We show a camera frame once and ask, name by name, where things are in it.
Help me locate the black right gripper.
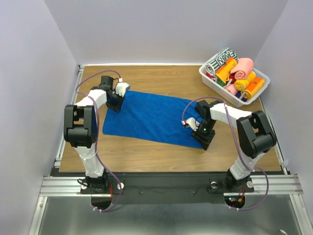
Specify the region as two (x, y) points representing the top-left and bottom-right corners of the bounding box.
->
(191, 119), (217, 150)

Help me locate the blue towel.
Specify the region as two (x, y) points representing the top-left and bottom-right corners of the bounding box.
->
(102, 91), (201, 149)

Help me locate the pink towel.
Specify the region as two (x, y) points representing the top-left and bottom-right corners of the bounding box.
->
(230, 58), (254, 80)
(224, 84), (238, 95)

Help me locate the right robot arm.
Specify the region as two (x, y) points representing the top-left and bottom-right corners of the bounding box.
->
(182, 100), (277, 191)

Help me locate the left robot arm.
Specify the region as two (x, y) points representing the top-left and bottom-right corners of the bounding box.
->
(64, 76), (130, 193)

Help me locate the white plastic basket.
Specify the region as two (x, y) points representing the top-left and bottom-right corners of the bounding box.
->
(199, 62), (270, 107)

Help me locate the pink rolled towel in basket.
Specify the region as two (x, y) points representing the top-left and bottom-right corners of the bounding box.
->
(224, 84), (238, 95)

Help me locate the green rolled towel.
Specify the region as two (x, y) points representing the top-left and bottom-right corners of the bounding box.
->
(217, 79), (225, 87)

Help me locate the black white striped towel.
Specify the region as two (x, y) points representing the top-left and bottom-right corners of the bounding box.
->
(205, 47), (238, 75)

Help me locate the orange rolled towel purple spot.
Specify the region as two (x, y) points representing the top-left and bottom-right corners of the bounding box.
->
(241, 77), (265, 100)

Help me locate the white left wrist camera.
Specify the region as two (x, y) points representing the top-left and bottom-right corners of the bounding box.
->
(115, 82), (131, 97)

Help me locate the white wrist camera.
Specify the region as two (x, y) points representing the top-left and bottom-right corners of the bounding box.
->
(181, 117), (200, 131)
(115, 82), (131, 97)

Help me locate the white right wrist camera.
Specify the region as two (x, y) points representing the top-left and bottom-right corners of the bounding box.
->
(181, 117), (200, 131)

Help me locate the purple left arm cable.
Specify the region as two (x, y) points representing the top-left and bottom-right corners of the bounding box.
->
(75, 70), (124, 213)

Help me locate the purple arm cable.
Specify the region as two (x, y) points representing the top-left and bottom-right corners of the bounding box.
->
(182, 97), (269, 211)
(75, 70), (124, 213)

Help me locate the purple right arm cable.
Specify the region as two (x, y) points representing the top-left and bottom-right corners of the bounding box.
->
(182, 97), (269, 211)

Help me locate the aluminium frame rail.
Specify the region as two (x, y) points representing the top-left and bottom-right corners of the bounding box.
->
(40, 173), (303, 197)

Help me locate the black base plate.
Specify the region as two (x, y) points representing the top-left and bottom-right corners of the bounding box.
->
(40, 172), (254, 212)

